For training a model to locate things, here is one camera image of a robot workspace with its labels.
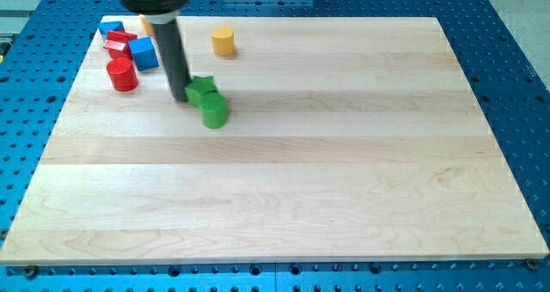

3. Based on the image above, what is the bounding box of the red cylinder block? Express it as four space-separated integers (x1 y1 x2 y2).
107 58 138 92

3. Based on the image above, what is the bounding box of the corner bolt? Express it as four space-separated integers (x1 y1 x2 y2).
22 265 39 279
524 259 539 271

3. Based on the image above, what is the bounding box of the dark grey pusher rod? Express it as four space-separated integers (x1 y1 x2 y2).
147 11 192 101

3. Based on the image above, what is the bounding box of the red small block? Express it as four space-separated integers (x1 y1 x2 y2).
103 40 133 60

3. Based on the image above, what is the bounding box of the red flat block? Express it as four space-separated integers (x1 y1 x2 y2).
107 30 138 43

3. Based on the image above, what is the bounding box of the blue cube block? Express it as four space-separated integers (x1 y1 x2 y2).
128 37 159 71

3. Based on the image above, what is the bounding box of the green star block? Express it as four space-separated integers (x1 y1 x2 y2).
185 76 218 107

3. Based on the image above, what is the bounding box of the yellow heart block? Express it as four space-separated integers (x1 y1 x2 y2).
211 25 235 57

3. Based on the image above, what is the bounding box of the right corner bolt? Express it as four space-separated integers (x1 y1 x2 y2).
524 259 539 271

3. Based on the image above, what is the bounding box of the light wooden board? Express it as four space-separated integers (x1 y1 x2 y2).
1 16 548 265

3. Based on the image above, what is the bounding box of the yellow rear block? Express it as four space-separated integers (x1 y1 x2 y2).
139 15 155 37

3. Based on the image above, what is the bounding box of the left corner bolt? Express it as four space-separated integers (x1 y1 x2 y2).
22 265 39 279

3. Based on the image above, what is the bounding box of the green cylinder block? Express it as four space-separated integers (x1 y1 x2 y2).
199 93 228 129

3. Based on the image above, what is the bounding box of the blue rear block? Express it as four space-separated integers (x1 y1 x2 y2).
97 21 125 37

